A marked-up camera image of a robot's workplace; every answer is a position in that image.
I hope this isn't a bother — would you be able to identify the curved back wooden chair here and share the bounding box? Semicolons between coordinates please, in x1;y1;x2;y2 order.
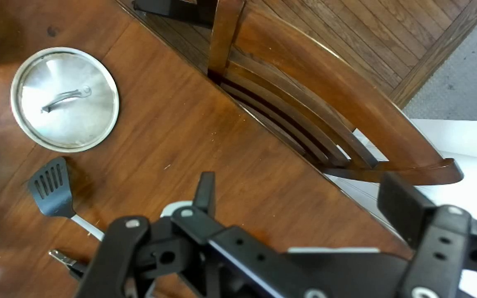
203;0;465;186

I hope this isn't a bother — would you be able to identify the black slotted spatula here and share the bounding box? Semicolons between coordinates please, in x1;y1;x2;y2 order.
26;155;107;243

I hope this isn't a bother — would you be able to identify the silver pot lid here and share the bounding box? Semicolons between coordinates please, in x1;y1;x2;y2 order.
8;46;122;153

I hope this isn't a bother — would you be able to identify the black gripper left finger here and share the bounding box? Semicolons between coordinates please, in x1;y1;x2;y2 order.
74;170;235;298

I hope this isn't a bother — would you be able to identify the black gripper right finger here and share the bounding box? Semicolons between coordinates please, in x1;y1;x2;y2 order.
375;172;477;298

